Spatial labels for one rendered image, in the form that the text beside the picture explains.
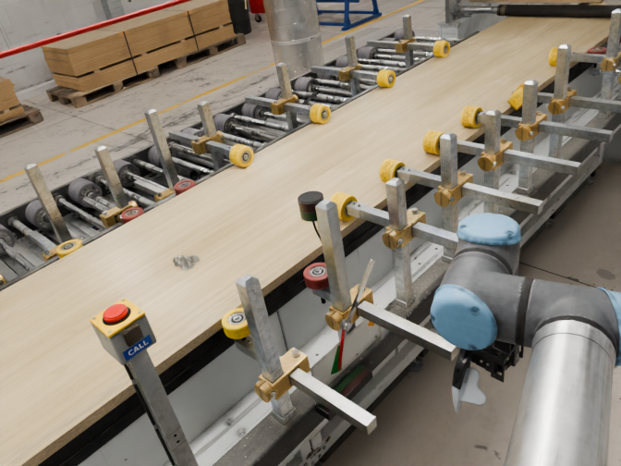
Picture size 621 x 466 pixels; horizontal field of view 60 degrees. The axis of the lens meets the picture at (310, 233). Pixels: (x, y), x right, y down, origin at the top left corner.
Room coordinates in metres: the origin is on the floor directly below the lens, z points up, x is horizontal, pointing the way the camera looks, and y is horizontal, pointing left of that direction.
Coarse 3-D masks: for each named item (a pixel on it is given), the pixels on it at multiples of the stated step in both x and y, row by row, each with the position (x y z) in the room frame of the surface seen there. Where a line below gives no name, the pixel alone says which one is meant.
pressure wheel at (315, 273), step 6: (312, 264) 1.20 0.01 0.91; (318, 264) 1.20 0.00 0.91; (324, 264) 1.19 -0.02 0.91; (306, 270) 1.18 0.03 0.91; (312, 270) 1.18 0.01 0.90; (318, 270) 1.16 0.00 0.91; (324, 270) 1.17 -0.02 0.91; (306, 276) 1.15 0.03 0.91; (312, 276) 1.15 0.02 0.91; (318, 276) 1.14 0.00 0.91; (324, 276) 1.14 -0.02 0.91; (306, 282) 1.15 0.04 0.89; (312, 282) 1.13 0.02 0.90; (318, 282) 1.13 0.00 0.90; (324, 282) 1.13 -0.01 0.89; (312, 288) 1.14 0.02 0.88; (318, 288) 1.13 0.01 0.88; (324, 300) 1.16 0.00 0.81
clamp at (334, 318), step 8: (352, 288) 1.11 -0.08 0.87; (368, 288) 1.10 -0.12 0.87; (352, 296) 1.08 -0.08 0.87; (368, 296) 1.08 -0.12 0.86; (352, 304) 1.05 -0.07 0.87; (336, 312) 1.03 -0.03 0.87; (344, 312) 1.03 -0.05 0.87; (328, 320) 1.03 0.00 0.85; (336, 320) 1.01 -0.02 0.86; (352, 320) 1.04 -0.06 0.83; (336, 328) 1.01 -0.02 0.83
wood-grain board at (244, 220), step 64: (448, 64) 2.71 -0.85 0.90; (512, 64) 2.53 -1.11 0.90; (576, 64) 2.44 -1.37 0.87; (320, 128) 2.18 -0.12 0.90; (384, 128) 2.05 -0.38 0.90; (448, 128) 1.94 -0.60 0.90; (192, 192) 1.80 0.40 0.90; (256, 192) 1.70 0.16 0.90; (384, 192) 1.53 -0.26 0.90; (128, 256) 1.44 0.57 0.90; (256, 256) 1.30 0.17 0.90; (0, 320) 1.23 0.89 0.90; (64, 320) 1.17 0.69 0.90; (192, 320) 1.07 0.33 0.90; (0, 384) 0.97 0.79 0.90; (64, 384) 0.93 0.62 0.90; (128, 384) 0.89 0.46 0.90; (0, 448) 0.78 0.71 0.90
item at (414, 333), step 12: (324, 288) 1.15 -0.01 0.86; (360, 312) 1.04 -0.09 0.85; (372, 312) 1.02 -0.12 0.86; (384, 312) 1.01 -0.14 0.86; (384, 324) 0.98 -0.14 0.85; (396, 324) 0.96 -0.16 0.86; (408, 324) 0.95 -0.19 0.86; (408, 336) 0.93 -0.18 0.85; (420, 336) 0.91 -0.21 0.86; (432, 336) 0.90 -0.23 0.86; (432, 348) 0.88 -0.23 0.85; (444, 348) 0.86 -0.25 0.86; (456, 348) 0.85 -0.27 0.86
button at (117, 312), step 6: (114, 306) 0.74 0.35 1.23; (120, 306) 0.73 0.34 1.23; (126, 306) 0.73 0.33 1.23; (108, 312) 0.72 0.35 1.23; (114, 312) 0.72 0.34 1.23; (120, 312) 0.72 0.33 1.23; (126, 312) 0.72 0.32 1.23; (108, 318) 0.71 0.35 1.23; (114, 318) 0.71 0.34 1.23; (120, 318) 0.71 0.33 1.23
